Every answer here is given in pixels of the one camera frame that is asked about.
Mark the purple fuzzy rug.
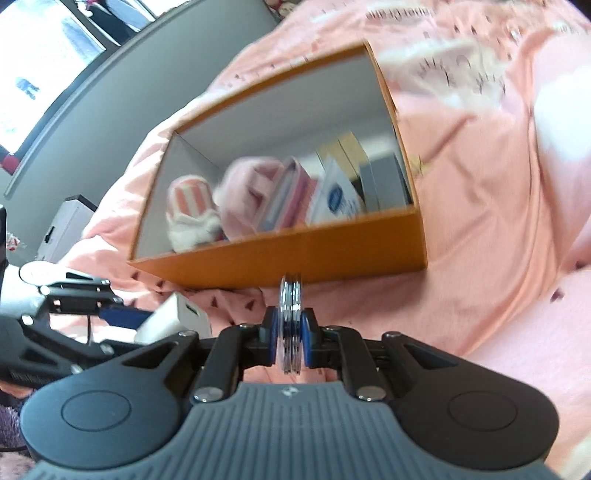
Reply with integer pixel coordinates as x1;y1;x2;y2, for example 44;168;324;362
0;390;35;467

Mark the pink book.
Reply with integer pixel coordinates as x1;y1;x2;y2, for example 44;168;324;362
256;158;320;232

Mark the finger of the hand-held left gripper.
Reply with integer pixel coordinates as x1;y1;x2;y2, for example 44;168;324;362
88;338;141;360
39;276;154;331

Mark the pink striped plush toy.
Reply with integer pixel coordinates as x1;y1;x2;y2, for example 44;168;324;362
165;174;223;253

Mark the white appliance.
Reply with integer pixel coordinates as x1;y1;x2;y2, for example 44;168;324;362
36;196;99;265

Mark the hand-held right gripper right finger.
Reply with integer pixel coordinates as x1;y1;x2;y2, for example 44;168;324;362
302;308;459;401

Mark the pink printed blanket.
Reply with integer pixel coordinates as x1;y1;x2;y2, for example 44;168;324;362
60;0;591;480

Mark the grey box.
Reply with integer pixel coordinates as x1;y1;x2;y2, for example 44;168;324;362
358;153;414;212

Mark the white charger block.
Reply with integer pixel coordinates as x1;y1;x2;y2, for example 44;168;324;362
134;293;213;346

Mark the orange cardboard box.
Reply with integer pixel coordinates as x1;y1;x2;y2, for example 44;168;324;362
127;41;429;291

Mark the window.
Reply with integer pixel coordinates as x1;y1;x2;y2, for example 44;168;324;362
0;0;185;160

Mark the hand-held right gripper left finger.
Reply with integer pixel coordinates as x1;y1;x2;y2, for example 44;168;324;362
119;308;280;403

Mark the round silver compact mirror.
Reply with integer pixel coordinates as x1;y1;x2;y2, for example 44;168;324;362
278;273;306;376

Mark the pink fluffy plush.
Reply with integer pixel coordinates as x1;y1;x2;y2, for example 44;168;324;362
215;156;296;240

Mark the tan box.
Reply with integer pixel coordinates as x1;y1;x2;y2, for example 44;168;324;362
316;130;371;185

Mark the white blue packet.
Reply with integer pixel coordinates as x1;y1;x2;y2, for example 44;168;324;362
305;154;366;227

